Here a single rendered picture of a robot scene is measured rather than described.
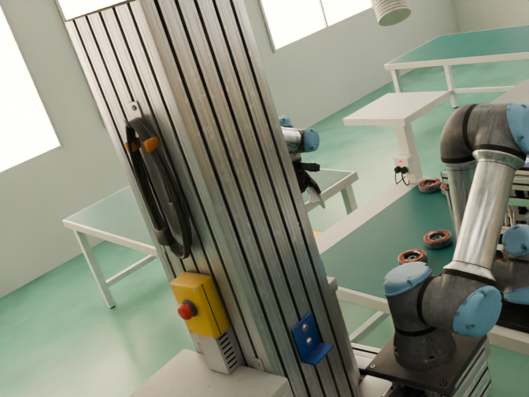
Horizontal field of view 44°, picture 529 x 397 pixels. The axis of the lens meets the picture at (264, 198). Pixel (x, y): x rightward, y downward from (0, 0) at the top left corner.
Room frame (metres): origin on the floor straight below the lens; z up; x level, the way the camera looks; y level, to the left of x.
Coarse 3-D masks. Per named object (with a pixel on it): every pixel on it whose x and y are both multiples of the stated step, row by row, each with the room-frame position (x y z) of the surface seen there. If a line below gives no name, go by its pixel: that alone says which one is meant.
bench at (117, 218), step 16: (320, 176) 3.59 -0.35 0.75; (336, 176) 3.51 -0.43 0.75; (352, 176) 3.47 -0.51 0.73; (128, 192) 4.54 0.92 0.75; (304, 192) 3.42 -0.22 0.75; (336, 192) 3.39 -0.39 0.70; (352, 192) 3.50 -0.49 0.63; (96, 208) 4.41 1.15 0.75; (112, 208) 4.29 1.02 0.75; (128, 208) 4.17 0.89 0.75; (352, 208) 3.48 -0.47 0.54; (64, 224) 4.39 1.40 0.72; (80, 224) 4.16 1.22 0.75; (96, 224) 4.05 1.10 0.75; (112, 224) 3.94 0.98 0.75; (128, 224) 3.84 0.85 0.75; (144, 224) 3.75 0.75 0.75; (80, 240) 4.35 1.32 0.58; (112, 240) 3.76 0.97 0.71; (128, 240) 3.57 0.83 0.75; (144, 240) 3.49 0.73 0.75; (96, 272) 4.35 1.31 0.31; (128, 272) 4.49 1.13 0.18; (112, 304) 4.36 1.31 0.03
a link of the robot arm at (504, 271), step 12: (504, 264) 1.42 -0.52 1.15; (516, 264) 1.38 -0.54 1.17; (528, 264) 1.36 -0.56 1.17; (504, 276) 1.39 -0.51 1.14; (516, 276) 1.37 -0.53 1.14; (528, 276) 1.36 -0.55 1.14; (504, 288) 1.39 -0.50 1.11; (516, 288) 1.36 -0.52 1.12; (528, 288) 1.35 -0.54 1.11; (516, 300) 1.35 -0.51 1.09; (528, 300) 1.34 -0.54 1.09
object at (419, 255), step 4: (404, 252) 2.32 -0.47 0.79; (408, 252) 2.32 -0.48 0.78; (412, 252) 2.31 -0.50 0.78; (416, 252) 2.30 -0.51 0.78; (420, 252) 2.28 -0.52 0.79; (424, 252) 2.28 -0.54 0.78; (400, 256) 2.30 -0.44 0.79; (404, 256) 2.30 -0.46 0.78; (408, 256) 2.31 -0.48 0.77; (412, 256) 2.29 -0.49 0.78; (416, 256) 2.30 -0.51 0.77; (420, 256) 2.25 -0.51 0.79; (424, 256) 2.25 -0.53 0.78; (400, 260) 2.28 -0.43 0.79; (404, 260) 2.26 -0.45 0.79; (412, 260) 2.25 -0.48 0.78; (416, 260) 2.23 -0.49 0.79; (420, 260) 2.23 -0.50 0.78; (424, 260) 2.24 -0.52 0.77; (400, 264) 2.27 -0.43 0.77
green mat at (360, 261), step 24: (408, 192) 2.97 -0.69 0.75; (432, 192) 2.88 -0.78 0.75; (384, 216) 2.79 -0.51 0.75; (408, 216) 2.71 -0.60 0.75; (432, 216) 2.63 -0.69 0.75; (360, 240) 2.62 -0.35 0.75; (384, 240) 2.55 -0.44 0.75; (408, 240) 2.48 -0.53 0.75; (336, 264) 2.48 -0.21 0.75; (360, 264) 2.41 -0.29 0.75; (384, 264) 2.35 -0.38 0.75; (432, 264) 2.23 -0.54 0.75; (360, 288) 2.22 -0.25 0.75
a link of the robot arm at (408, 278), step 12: (408, 264) 1.38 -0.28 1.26; (420, 264) 1.35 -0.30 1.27; (396, 276) 1.34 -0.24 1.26; (408, 276) 1.31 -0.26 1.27; (420, 276) 1.29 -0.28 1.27; (432, 276) 1.30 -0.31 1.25; (384, 288) 1.35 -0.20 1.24; (396, 288) 1.30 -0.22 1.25; (408, 288) 1.29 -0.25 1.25; (420, 288) 1.28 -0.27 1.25; (396, 300) 1.31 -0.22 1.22; (408, 300) 1.29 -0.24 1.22; (420, 300) 1.26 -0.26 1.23; (396, 312) 1.32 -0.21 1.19; (408, 312) 1.29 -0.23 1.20; (420, 312) 1.26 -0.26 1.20; (396, 324) 1.33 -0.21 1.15; (408, 324) 1.30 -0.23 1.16; (420, 324) 1.29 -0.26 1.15
